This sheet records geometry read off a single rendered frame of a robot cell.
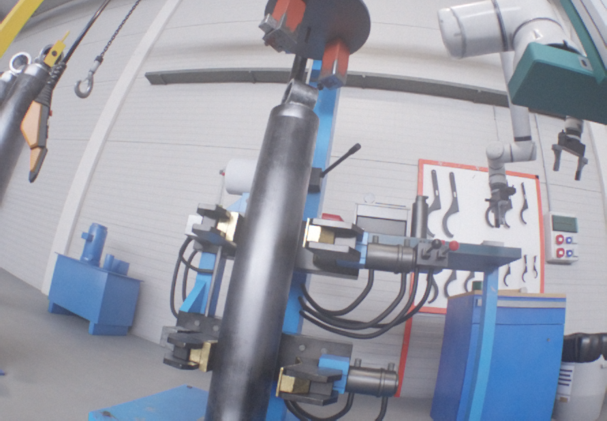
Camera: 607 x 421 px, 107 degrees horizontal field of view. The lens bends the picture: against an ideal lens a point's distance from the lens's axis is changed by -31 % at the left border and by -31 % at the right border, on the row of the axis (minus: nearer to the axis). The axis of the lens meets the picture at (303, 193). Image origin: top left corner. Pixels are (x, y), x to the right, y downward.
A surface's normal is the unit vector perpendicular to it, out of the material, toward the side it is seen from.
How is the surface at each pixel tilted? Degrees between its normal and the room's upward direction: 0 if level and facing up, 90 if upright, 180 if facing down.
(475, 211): 90
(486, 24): 138
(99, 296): 90
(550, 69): 180
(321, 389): 90
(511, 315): 90
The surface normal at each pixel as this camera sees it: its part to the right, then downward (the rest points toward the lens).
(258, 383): 0.62, -0.17
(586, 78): -0.17, 0.92
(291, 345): -0.13, -0.36
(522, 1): -0.55, -0.36
